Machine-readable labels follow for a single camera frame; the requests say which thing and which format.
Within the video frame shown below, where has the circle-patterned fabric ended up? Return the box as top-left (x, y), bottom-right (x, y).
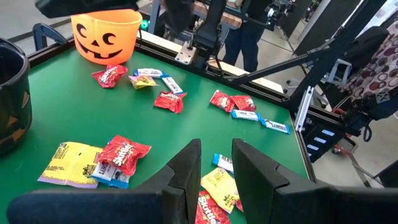
top-left (340, 18), bottom-right (398, 103)

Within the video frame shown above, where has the red black power station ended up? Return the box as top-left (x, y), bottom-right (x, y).
top-left (303, 105), bottom-right (374, 164)

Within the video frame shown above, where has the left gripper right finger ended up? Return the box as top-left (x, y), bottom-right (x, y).
top-left (232, 139), bottom-right (398, 224)

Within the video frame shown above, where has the white blue Hershey's bar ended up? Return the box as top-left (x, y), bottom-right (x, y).
top-left (212, 152), bottom-right (234, 174)
top-left (230, 109), bottom-right (262, 121)
top-left (90, 161), bottom-right (131, 190)
top-left (133, 68), bottom-right (169, 78)
top-left (259, 117), bottom-right (292, 135)
top-left (160, 75), bottom-right (185, 95)

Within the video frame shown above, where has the yellow Sour Patch packet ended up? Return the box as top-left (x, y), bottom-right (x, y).
top-left (200, 167), bottom-right (241, 215)
top-left (37, 141), bottom-right (104, 190)
top-left (128, 75), bottom-right (159, 90)

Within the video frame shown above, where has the person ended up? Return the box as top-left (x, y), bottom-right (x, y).
top-left (222, 0), bottom-right (271, 73)

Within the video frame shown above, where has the black jack-o-lantern bucket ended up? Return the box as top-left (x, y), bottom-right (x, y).
top-left (0, 37), bottom-right (34, 156)

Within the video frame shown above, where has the dark curved bracket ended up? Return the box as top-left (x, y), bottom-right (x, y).
top-left (32, 23), bottom-right (68, 52)

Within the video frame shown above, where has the orange jack-o-lantern bucket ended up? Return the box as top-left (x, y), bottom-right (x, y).
top-left (70, 9), bottom-right (144, 66)

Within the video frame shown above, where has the green table mat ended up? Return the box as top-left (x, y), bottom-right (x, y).
top-left (0, 46), bottom-right (312, 224)

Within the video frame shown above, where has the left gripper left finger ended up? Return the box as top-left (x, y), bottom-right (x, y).
top-left (7, 139), bottom-right (202, 224)

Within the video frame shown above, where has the silver metal bar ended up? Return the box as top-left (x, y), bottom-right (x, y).
top-left (294, 85), bottom-right (315, 133)

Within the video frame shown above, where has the silver metal mounting plate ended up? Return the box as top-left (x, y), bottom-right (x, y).
top-left (174, 41), bottom-right (200, 66)

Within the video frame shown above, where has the black bag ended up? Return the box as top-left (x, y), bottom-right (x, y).
top-left (343, 26), bottom-right (389, 68)

